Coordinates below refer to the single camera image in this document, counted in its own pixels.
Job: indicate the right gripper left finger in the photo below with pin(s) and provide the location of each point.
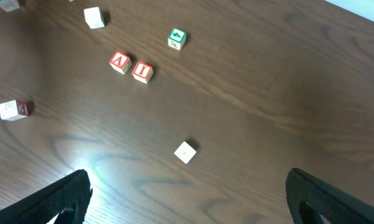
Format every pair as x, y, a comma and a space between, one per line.
65, 200

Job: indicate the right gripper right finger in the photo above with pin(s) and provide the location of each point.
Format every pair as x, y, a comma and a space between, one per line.
311, 200

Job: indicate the red letter A block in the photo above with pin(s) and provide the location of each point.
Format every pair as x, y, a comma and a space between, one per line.
120, 62

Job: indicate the red letter I block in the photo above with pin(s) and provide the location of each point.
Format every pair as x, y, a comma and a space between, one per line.
142, 72

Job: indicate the blue number 2 block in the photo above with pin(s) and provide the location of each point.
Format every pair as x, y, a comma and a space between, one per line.
9, 5

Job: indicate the dark red sided block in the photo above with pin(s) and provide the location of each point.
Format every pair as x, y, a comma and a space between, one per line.
14, 110

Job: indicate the plain white wooden block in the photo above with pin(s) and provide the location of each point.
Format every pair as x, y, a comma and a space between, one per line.
185, 152

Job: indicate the yellow C block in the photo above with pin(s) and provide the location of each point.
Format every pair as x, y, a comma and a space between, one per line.
94, 18

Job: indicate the green number 4 block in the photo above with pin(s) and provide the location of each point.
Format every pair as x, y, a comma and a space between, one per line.
176, 38

